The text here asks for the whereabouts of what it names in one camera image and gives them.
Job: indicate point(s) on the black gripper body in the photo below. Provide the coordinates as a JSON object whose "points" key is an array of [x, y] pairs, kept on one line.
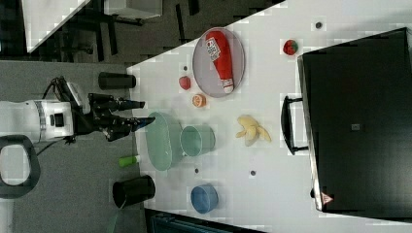
{"points": [[101, 117]]}

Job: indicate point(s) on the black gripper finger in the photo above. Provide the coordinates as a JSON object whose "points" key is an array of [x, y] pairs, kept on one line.
{"points": [[129, 105], [140, 122]]}

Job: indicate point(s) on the yellow peeled banana toy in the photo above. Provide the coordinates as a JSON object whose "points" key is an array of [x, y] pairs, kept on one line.
{"points": [[251, 130]]}

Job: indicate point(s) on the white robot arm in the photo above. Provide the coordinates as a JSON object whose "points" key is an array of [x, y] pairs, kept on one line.
{"points": [[31, 122]]}

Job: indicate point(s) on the green mug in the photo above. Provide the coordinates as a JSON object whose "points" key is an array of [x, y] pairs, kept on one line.
{"points": [[196, 140]]}

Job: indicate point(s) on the black cylinder upper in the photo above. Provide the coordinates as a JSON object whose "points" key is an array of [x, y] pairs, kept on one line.
{"points": [[108, 81]]}

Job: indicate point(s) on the black cylinder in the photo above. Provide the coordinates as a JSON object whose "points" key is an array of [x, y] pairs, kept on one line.
{"points": [[134, 191], [108, 81]]}

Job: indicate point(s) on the large green bowl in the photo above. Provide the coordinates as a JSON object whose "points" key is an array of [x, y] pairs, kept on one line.
{"points": [[163, 141]]}

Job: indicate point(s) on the green marker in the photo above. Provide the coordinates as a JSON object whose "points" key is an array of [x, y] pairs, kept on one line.
{"points": [[128, 160]]}

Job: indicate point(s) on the orange half toy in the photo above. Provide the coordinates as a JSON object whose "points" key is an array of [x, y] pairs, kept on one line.
{"points": [[199, 101]]}

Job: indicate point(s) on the black cylinder lower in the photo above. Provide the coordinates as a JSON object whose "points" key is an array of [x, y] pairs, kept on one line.
{"points": [[134, 191]]}

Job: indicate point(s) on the blue cup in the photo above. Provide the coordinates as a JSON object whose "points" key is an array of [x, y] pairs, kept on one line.
{"points": [[204, 198]]}

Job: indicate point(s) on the grey oval plate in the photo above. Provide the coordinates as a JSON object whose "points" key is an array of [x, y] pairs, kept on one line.
{"points": [[204, 71]]}

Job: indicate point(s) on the red ketchup bottle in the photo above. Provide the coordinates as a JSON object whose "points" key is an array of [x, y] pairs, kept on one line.
{"points": [[218, 49]]}

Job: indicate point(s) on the red green strawberry toy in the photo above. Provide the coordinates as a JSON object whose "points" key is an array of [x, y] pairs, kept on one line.
{"points": [[290, 47]]}

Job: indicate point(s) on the black oven appliance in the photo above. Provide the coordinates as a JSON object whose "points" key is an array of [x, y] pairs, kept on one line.
{"points": [[356, 99]]}

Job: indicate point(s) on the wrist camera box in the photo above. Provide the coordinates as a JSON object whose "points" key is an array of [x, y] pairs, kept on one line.
{"points": [[76, 96]]}

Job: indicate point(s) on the black oven handle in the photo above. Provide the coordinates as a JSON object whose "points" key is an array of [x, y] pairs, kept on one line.
{"points": [[286, 124]]}

